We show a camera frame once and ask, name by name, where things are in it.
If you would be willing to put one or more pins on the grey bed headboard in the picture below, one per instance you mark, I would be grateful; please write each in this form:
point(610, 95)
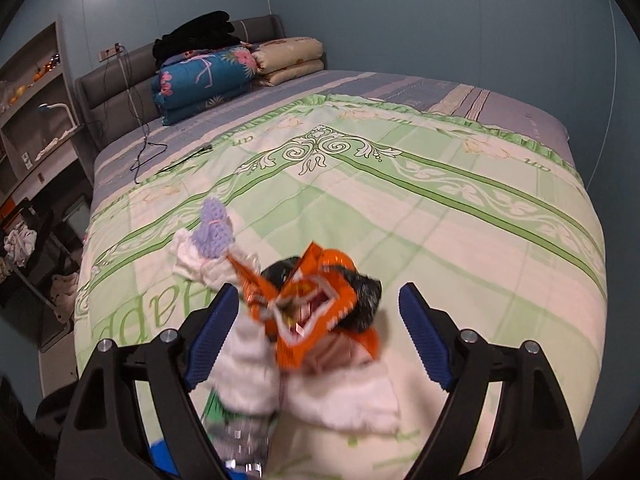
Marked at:
point(107, 90)

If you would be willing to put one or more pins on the purple knitted piece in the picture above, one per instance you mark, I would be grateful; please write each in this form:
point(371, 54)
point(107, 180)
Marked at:
point(215, 235)

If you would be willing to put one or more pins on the black folded clothing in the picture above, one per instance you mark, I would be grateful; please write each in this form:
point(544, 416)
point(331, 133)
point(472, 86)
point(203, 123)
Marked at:
point(200, 35)

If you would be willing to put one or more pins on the green patterned blanket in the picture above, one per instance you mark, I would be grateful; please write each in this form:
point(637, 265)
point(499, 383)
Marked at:
point(400, 210)

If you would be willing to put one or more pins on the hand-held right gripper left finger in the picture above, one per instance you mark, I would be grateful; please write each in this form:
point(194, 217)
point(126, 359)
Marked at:
point(215, 340)

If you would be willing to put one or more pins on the grey shelf unit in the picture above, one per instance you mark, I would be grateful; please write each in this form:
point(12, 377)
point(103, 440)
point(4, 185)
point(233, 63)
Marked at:
point(55, 125)

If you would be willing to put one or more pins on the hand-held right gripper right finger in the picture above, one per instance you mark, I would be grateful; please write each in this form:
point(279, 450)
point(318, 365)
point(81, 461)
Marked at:
point(425, 340)

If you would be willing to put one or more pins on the striped blue bed sheet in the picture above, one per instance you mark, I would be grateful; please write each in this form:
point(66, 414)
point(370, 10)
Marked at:
point(380, 85)

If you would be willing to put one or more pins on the white power strip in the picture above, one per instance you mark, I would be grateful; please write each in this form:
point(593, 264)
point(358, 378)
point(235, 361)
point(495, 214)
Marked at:
point(110, 52)

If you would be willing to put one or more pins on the white desk lamp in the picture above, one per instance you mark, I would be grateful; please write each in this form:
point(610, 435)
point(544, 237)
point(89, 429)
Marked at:
point(55, 106)

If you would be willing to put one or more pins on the clear plastic bottle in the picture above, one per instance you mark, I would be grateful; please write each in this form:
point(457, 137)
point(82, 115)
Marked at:
point(240, 435)

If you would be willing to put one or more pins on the orange snack packet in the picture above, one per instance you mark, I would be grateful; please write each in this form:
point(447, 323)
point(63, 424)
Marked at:
point(305, 310)

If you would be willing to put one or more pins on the blue floral folded quilt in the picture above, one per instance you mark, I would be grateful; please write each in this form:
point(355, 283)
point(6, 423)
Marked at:
point(200, 80)

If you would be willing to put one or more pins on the white cloth on chair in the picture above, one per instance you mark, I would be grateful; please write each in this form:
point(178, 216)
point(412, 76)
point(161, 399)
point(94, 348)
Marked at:
point(20, 247)

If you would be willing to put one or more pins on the beige folded quilt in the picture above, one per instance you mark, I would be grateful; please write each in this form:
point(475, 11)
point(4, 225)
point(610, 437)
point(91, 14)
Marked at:
point(290, 57)

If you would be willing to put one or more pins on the black plastic bag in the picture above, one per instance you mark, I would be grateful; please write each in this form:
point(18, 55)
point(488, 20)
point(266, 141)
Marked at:
point(368, 292)

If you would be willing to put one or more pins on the white crumpled cloth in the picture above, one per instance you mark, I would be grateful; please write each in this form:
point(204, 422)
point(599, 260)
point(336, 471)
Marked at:
point(192, 257)

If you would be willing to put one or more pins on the small orange decorations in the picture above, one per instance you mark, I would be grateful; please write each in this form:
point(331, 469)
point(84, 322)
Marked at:
point(42, 70)

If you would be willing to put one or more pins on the blue object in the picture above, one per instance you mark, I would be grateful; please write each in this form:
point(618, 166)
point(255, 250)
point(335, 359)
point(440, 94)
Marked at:
point(162, 460)

